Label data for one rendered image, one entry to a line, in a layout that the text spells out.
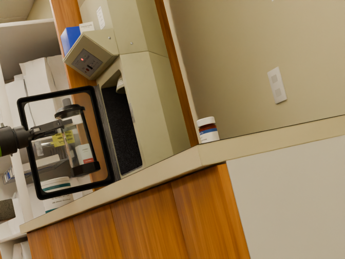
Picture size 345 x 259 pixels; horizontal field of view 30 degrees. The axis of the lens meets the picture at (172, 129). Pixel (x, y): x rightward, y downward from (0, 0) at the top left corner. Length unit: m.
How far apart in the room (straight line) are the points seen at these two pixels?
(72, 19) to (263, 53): 0.85
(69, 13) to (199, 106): 0.66
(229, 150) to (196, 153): 0.06
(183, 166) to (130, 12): 1.22
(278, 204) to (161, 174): 0.26
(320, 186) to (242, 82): 1.19
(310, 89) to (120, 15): 0.74
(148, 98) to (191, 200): 1.03
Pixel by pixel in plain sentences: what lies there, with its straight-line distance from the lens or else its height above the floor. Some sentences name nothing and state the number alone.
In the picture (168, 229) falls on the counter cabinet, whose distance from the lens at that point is 1.43.
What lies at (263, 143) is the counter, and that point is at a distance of 1.21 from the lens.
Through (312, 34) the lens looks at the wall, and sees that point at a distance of 2.03.
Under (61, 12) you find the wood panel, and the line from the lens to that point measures 2.70.
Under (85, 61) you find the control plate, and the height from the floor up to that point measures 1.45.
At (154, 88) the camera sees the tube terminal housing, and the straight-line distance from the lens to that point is 2.29.
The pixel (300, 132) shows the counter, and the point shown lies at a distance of 1.26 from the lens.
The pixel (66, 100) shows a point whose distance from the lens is 2.26.
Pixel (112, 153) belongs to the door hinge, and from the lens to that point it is 2.53.
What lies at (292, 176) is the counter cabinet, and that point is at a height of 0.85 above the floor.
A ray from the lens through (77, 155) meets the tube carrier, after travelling 2.21.
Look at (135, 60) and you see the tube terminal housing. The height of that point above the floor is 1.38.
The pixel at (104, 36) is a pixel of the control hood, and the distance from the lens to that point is 2.30.
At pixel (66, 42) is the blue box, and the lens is 2.51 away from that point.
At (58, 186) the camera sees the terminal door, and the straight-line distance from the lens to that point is 2.48.
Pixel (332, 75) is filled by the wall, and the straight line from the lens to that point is 1.97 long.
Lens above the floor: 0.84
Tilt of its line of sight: 7 degrees up
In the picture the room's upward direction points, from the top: 14 degrees counter-clockwise
